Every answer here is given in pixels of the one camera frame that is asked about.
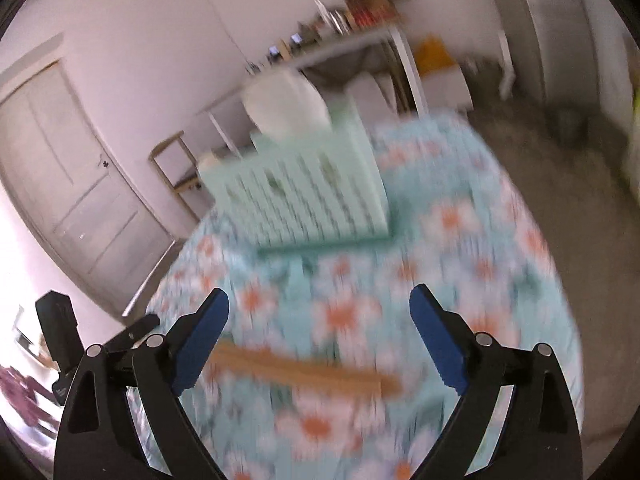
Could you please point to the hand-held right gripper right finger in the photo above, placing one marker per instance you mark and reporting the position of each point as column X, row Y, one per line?
column 440, row 345

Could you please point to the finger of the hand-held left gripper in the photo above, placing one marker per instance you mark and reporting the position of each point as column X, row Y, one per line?
column 135, row 332

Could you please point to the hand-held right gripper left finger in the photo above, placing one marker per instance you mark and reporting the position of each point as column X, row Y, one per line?
column 200, row 345

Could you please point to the green plastic utensil holder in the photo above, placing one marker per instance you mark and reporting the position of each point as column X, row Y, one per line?
column 360, row 185

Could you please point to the person's left forearm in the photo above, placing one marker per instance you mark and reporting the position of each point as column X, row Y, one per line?
column 22, row 400

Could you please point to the floral light blue blanket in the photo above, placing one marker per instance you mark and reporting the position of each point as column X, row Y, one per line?
column 475, row 285

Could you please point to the white panelled door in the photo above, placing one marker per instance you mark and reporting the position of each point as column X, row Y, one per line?
column 65, row 175

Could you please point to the wooden chair with dark seat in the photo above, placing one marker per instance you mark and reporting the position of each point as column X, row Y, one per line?
column 167, row 152

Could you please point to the white cardboard box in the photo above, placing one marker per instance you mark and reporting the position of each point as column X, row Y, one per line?
column 445, row 90

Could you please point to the white board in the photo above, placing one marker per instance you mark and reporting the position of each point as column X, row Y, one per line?
column 507, row 65

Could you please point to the yellow plastic bag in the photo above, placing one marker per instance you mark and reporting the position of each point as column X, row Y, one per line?
column 437, row 52

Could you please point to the white table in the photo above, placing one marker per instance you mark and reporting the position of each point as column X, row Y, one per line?
column 345, row 45

